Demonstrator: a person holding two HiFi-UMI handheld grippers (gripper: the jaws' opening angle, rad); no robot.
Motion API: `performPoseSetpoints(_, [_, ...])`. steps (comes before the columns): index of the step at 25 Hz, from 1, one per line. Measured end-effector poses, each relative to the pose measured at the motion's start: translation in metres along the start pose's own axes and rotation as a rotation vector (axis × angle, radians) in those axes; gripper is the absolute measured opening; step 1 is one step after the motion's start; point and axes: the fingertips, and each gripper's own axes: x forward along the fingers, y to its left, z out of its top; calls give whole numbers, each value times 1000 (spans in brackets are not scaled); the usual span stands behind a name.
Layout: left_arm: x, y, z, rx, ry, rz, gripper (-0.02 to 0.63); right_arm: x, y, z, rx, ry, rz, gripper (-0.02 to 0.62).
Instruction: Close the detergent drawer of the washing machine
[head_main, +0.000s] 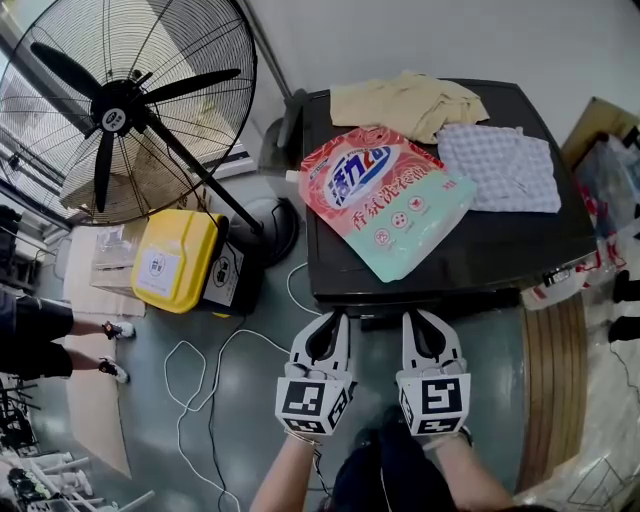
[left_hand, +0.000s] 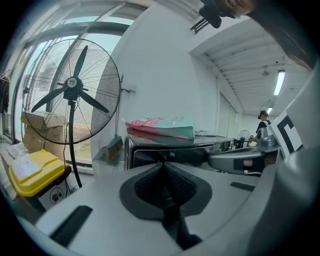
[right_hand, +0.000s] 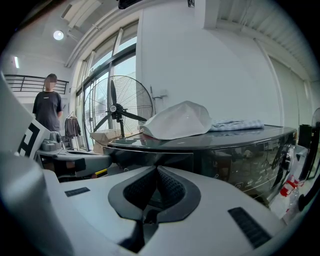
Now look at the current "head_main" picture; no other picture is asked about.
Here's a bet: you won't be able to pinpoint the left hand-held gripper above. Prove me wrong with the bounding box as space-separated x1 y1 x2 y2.
274 310 358 437

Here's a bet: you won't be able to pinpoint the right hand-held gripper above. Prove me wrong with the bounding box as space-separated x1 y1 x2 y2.
395 309 472 438

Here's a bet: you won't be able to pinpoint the person's left forearm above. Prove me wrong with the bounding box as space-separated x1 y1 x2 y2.
248 429 325 512

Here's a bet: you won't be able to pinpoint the person's right forearm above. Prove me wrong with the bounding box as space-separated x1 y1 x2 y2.
424 427 517 512

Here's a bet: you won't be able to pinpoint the black cabinet with drawer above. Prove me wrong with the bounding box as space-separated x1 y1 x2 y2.
299 78 599 332

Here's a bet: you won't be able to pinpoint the pink and green detergent pouch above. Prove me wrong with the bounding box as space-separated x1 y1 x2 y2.
284 125 478 284

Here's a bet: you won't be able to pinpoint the large plastic bottle red label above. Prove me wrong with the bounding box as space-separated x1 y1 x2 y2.
519 268 592 312

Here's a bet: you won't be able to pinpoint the person's legs in dark trousers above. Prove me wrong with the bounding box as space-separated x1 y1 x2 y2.
319 404 502 512

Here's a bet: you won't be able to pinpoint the wooden slat mat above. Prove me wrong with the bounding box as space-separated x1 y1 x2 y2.
517 294 592 494

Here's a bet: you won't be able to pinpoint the black bin with yellow lid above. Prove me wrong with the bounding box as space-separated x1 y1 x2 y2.
130 208 262 319

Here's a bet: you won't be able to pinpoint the grey dustpan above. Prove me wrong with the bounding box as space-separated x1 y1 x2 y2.
257 119 307 212

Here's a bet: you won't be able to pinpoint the white textured cloth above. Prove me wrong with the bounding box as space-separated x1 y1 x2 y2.
435 123 563 215

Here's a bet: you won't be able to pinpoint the taped cardboard box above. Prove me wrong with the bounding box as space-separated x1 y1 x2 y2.
89 224 147 302

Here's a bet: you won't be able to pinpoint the flattened cardboard sheet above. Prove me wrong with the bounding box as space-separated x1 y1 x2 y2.
62 284 147 479

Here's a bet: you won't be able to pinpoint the beige cloth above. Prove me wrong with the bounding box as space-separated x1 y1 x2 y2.
329 69 492 146

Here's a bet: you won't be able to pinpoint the clear plastic storage bag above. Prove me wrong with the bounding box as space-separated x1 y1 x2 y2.
574 132 640 237

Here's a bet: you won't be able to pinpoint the brown wooden board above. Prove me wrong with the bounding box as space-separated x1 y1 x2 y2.
559 97 640 162

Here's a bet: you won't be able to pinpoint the large plain cardboard box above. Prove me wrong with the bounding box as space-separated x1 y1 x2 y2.
59 154 211 226

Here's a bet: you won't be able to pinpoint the black standing fan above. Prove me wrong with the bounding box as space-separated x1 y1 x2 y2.
0 0 302 269

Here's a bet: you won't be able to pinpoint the black metal rack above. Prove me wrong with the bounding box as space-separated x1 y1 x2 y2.
0 374 41 456

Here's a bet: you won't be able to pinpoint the white cable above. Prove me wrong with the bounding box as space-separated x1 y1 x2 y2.
163 262 326 512

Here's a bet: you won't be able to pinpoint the thin wrist bracelet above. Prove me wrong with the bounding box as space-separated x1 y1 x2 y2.
283 426 323 448

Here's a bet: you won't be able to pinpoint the black cable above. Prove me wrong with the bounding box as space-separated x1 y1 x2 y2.
205 319 251 512

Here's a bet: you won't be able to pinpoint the black broom metal handle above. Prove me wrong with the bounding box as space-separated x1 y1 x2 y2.
239 0 308 150

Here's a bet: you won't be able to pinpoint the white plastic frame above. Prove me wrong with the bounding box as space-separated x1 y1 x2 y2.
0 449 156 512

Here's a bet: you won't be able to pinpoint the glass door with dark frame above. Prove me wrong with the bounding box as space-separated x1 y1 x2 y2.
0 29 61 231

